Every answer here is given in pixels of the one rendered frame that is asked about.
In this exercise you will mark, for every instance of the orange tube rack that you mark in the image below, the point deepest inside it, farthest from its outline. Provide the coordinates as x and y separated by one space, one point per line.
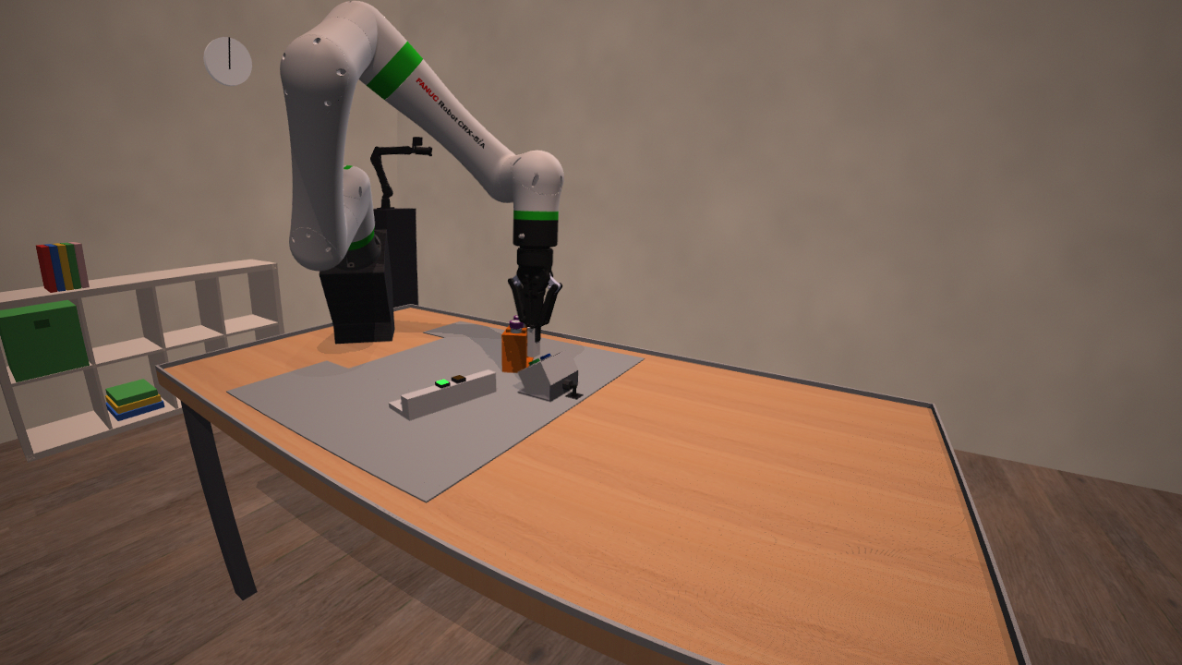
514 351

